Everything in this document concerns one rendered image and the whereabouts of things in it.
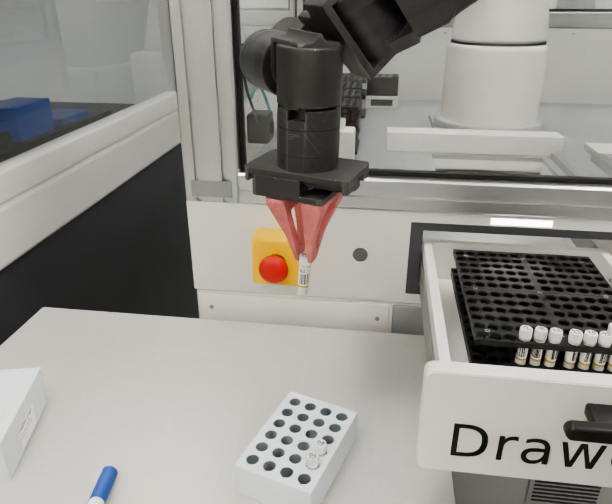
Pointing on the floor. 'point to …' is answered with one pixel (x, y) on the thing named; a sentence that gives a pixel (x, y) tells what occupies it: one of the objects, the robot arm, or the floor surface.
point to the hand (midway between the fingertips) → (306, 252)
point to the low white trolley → (205, 407)
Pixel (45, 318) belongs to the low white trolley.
